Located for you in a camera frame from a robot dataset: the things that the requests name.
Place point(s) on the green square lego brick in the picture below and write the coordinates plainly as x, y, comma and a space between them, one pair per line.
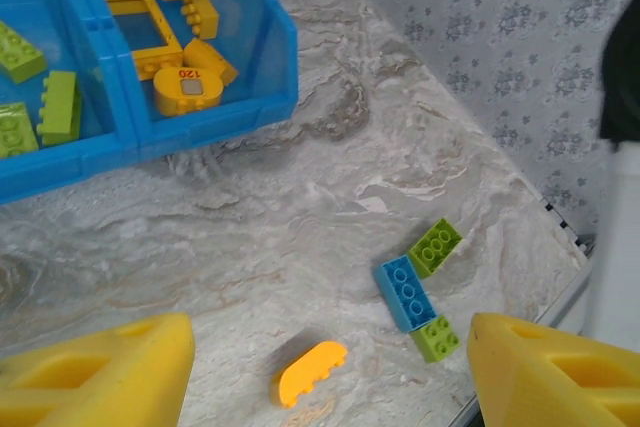
437, 342

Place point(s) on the small green lego brick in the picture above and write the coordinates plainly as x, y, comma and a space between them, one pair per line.
15, 134

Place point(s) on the aluminium side rail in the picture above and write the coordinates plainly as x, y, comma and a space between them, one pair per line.
570, 304

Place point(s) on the orange half-round lego brick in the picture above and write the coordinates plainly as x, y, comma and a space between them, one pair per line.
305, 377

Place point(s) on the green long lego brick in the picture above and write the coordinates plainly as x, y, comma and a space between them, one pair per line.
435, 247
17, 54
62, 112

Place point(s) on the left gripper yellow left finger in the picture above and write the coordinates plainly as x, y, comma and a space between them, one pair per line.
150, 347

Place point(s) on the blue long lego brick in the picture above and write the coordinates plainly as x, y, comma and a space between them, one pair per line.
405, 294

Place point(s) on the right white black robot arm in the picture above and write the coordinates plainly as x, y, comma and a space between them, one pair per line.
620, 222

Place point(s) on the blue plastic bin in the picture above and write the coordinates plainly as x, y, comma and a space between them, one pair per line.
50, 172
260, 47

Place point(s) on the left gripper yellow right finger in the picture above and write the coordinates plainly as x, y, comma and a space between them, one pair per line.
500, 362

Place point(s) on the orange lego window frame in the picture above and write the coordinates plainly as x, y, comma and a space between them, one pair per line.
150, 64

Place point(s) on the orange long lego brick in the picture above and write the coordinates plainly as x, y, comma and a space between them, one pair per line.
202, 17

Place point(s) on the orange round lego piece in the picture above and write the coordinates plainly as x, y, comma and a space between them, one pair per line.
167, 92

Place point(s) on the orange sloped lego brick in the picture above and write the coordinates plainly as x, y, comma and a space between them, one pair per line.
207, 57

